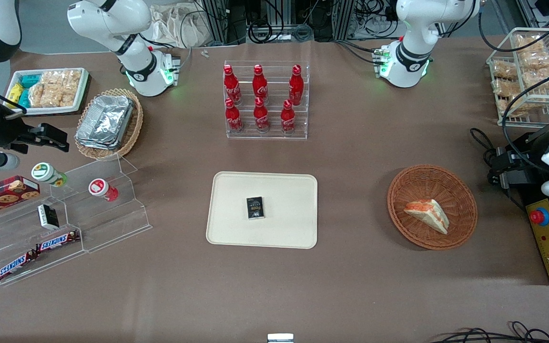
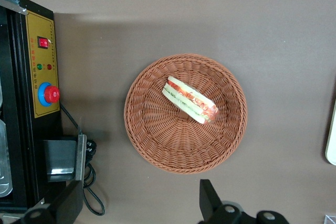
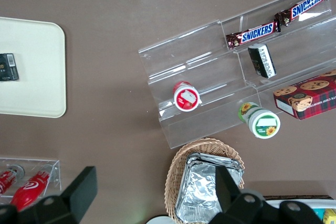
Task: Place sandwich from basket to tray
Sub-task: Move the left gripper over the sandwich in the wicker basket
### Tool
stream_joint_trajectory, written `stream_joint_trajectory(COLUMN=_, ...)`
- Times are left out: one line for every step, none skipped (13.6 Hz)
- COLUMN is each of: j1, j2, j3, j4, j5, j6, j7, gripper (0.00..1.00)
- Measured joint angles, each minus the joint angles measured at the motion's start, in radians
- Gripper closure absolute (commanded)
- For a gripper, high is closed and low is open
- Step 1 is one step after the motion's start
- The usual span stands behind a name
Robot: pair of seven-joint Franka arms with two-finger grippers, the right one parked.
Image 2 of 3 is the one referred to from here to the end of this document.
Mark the black power plug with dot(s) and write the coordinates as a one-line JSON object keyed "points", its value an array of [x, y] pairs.
{"points": [[90, 149]]}

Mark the round brown wicker basket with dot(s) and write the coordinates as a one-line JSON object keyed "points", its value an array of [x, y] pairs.
{"points": [[157, 134]]}

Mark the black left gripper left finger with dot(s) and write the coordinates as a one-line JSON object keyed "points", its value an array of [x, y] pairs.
{"points": [[63, 205]]}

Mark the red knob on blue base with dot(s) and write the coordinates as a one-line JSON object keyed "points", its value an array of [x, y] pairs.
{"points": [[51, 94]]}

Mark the triangle sandwich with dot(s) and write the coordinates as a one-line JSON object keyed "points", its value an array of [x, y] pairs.
{"points": [[190, 100]]}

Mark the clear acrylic can holder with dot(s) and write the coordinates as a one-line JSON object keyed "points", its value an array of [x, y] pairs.
{"points": [[330, 220]]}

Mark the green indicator light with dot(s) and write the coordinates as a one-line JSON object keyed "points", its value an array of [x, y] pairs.
{"points": [[40, 66]]}

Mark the red indicator light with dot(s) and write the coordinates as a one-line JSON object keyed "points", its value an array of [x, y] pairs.
{"points": [[49, 66]]}

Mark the red rocker power switch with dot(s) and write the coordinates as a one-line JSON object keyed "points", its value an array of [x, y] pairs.
{"points": [[43, 42]]}

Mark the yellow control panel plate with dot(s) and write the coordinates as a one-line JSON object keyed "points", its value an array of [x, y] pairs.
{"points": [[34, 56]]}

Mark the stainless steel chute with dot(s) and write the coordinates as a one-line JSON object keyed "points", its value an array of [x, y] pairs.
{"points": [[60, 155]]}

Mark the black appliance with glass cabinet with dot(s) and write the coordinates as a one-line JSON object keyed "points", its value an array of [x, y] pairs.
{"points": [[19, 155]]}

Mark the white plastic tray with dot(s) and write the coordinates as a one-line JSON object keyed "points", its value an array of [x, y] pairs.
{"points": [[331, 140]]}

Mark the steel pan inside appliance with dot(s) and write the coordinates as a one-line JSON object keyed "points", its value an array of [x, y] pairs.
{"points": [[4, 161]]}

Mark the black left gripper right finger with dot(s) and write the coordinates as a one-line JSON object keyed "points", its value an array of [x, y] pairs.
{"points": [[210, 203]]}

